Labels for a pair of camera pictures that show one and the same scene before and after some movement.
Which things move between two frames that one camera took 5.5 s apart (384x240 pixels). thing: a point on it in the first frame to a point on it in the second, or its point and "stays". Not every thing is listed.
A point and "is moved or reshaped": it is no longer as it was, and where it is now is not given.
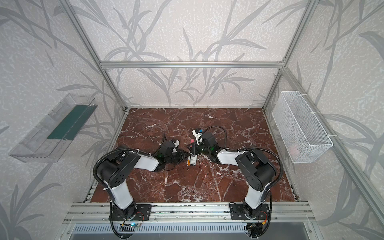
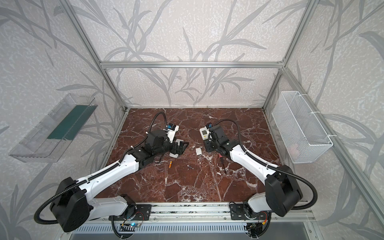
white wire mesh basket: (304, 137) stays
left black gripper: (176, 153) to (174, 146)
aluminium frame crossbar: (192, 65) stays
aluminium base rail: (189, 213) stays
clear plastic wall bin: (47, 141) stays
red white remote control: (193, 159) is moved or reshaped
